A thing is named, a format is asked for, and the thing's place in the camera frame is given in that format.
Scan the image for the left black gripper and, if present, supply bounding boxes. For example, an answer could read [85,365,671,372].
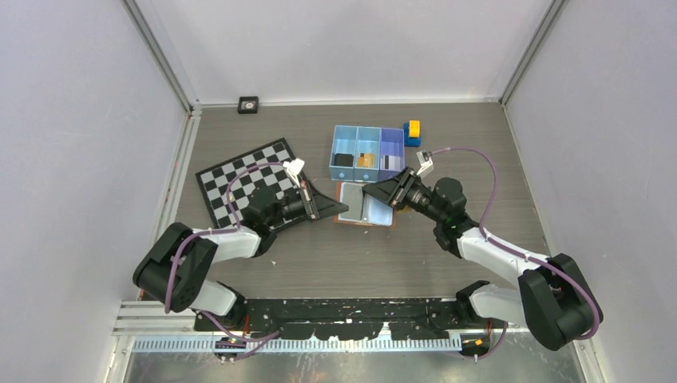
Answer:
[267,180,348,227]

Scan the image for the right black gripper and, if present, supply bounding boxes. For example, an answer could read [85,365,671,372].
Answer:
[362,167,445,224]

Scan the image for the brown leather card holder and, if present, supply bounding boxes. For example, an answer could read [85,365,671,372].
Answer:
[334,181,398,227]

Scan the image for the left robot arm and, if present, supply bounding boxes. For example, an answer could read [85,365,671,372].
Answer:
[133,181,349,330]

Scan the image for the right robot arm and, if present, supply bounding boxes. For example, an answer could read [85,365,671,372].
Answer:
[363,168,604,350]

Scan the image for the silver black card in bin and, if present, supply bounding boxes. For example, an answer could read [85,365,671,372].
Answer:
[382,156,402,171]

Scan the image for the grey card in holder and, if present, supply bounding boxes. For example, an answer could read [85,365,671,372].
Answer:
[338,183,364,223]

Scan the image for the orange card in bin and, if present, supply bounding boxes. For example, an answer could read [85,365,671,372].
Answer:
[357,152,376,168]

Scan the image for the purple right bin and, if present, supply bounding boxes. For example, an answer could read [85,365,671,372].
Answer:
[378,128,406,181]

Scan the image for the light blue middle bin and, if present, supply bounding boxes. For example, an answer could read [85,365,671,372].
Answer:
[354,127,381,183]

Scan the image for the light blue bin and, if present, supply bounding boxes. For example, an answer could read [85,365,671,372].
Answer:
[329,125,358,181]
[354,127,381,183]

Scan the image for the blue yellow toy block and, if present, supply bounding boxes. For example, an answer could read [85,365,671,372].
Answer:
[403,120,422,148]

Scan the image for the light blue left bin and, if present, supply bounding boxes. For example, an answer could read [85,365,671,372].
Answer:
[329,125,358,181]

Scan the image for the black white chessboard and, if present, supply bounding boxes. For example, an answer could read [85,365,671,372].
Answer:
[196,137,299,229]

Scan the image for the small black square box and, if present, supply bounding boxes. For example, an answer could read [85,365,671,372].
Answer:
[237,96,259,114]

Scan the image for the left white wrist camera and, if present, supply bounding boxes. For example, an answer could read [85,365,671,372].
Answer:
[282,159,305,188]

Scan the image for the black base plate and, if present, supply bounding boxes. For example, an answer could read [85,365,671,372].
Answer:
[192,297,509,342]

